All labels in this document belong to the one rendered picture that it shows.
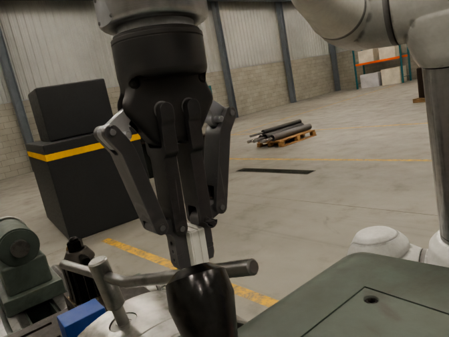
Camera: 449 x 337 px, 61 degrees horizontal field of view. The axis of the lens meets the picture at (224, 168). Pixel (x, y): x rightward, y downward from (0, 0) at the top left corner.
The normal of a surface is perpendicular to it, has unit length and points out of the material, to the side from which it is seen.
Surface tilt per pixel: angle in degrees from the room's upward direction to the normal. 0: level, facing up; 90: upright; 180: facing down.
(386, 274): 0
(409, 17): 111
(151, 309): 6
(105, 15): 87
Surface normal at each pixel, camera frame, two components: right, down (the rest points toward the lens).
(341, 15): 0.49, 0.75
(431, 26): -0.51, 0.54
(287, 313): -0.18, -0.96
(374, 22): -0.33, 0.53
